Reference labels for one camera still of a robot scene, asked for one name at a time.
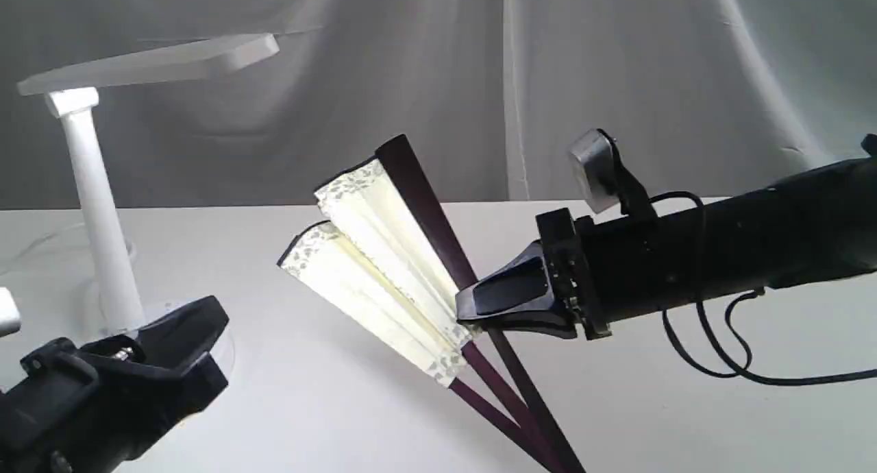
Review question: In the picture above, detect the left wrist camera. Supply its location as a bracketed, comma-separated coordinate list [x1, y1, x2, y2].
[0, 287, 21, 338]

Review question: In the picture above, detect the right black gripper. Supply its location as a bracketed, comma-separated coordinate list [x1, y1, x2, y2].
[456, 208, 612, 341]

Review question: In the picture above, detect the folding paper fan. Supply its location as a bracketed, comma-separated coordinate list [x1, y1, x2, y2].
[276, 134, 584, 472]

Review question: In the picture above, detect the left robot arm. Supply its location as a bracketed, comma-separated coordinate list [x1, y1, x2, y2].
[1, 296, 229, 472]

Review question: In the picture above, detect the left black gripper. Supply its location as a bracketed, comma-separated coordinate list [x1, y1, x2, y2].
[20, 295, 230, 460]

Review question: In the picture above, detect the white desk lamp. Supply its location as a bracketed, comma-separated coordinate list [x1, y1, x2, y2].
[16, 33, 279, 337]

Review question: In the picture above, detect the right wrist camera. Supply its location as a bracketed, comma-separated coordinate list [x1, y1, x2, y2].
[568, 128, 657, 220]

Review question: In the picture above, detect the grey backdrop curtain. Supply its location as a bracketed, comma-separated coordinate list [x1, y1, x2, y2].
[2, 0, 875, 210]

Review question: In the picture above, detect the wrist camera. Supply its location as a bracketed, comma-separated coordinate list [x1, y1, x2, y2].
[0, 287, 21, 338]
[568, 128, 657, 220]

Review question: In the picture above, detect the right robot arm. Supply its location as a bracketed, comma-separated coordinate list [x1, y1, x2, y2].
[456, 134, 876, 339]

